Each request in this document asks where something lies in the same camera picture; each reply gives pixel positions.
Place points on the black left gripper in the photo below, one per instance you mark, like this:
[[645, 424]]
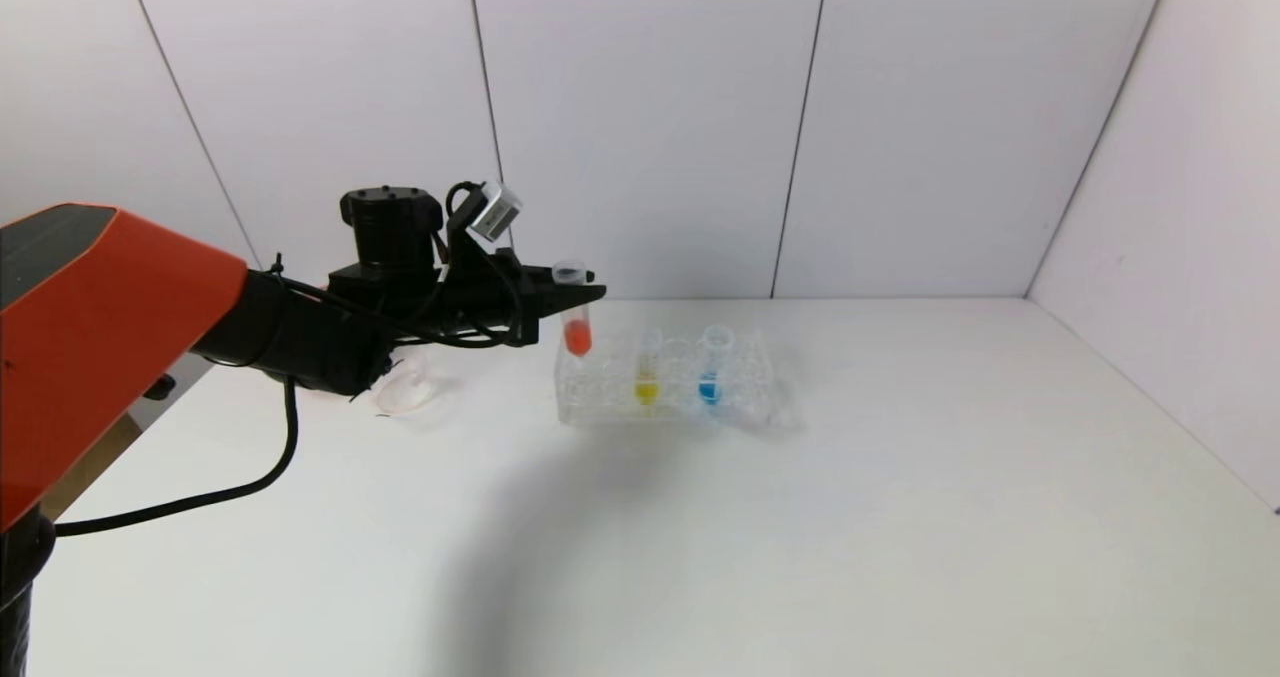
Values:
[[527, 302]]

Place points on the test tube with red pigment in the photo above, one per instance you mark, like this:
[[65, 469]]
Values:
[[578, 337]]

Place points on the orange and black left arm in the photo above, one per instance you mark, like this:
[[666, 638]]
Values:
[[90, 337]]

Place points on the test tube with yellow pigment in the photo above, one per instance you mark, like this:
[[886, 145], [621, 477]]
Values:
[[647, 390]]

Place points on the test tube with blue pigment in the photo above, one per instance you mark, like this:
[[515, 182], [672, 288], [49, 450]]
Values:
[[709, 390]]

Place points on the clear glass beaker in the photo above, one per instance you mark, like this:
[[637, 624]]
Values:
[[405, 392]]

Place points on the clear acrylic test tube rack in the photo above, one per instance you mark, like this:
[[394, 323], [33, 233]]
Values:
[[750, 397]]

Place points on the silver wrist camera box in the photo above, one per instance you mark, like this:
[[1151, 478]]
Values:
[[495, 209]]

